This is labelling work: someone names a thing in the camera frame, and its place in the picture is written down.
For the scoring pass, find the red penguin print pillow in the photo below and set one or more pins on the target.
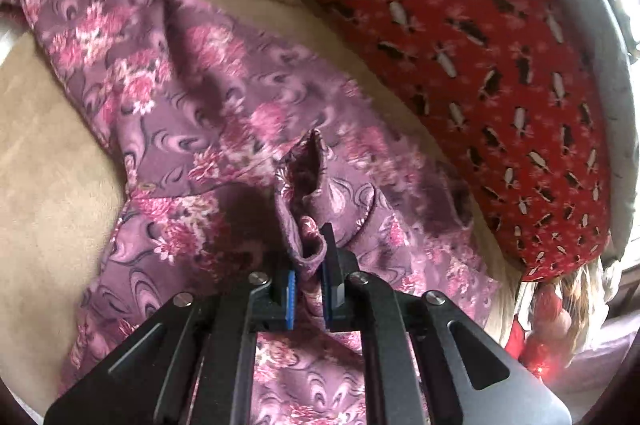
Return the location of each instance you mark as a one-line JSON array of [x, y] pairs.
[[450, 55]]

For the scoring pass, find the purple floral garment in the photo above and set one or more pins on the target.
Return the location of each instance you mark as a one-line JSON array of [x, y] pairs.
[[200, 105]]

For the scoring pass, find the blond plush toy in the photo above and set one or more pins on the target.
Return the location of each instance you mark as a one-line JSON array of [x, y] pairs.
[[585, 300]]

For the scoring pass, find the beige blanket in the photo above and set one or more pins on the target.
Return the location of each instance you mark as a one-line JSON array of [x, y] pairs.
[[40, 185]]

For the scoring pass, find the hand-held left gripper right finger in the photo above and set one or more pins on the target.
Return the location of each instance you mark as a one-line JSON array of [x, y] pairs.
[[327, 300]]

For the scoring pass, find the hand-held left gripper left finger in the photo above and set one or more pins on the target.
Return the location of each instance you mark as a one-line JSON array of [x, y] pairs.
[[289, 300]]

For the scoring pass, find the red soft item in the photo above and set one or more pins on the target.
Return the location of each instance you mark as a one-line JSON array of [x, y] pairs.
[[542, 335]]

